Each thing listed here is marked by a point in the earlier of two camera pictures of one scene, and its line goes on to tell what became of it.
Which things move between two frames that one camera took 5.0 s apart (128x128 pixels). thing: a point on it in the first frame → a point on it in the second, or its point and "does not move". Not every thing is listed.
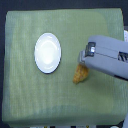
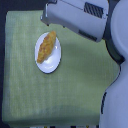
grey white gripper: [106, 55] → [86, 17]
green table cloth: [34, 97] does not move
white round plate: [47, 53] does not move
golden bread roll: [81, 73] → [46, 46]
